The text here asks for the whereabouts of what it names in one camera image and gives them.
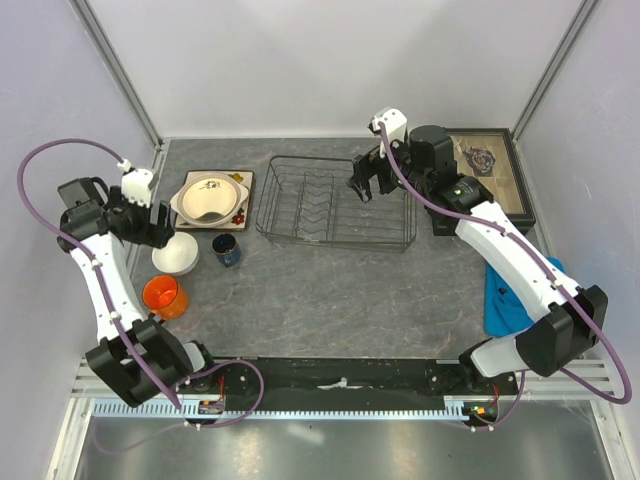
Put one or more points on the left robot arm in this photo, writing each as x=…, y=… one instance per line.
x=135, y=355

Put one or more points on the cream plate blue spiral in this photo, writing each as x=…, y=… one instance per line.
x=176, y=202

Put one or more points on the square floral plate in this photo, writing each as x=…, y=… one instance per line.
x=240, y=220

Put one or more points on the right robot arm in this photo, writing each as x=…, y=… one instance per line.
x=565, y=315

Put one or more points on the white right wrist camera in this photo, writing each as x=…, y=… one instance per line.
x=394, y=121

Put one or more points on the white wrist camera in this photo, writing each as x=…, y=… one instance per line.
x=137, y=183
x=394, y=121

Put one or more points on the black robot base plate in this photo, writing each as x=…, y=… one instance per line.
x=350, y=384

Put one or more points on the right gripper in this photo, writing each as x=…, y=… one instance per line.
x=363, y=167

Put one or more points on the small cream plate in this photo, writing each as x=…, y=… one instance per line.
x=210, y=199

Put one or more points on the black glass-lid jewelry box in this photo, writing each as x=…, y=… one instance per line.
x=488, y=154

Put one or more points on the white ribbed bowl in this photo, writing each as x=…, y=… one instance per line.
x=178, y=257

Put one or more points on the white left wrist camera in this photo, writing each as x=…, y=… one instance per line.
x=137, y=183

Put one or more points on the blue mug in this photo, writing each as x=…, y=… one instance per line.
x=227, y=249

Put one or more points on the blue cloth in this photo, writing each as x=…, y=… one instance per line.
x=500, y=305

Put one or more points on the orange mug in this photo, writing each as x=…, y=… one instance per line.
x=164, y=296

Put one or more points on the grey slotted cable duct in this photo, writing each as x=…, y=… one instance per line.
x=193, y=409

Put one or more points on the black wire dish rack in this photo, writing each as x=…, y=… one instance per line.
x=308, y=201

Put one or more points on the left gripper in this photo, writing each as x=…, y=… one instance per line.
x=156, y=235

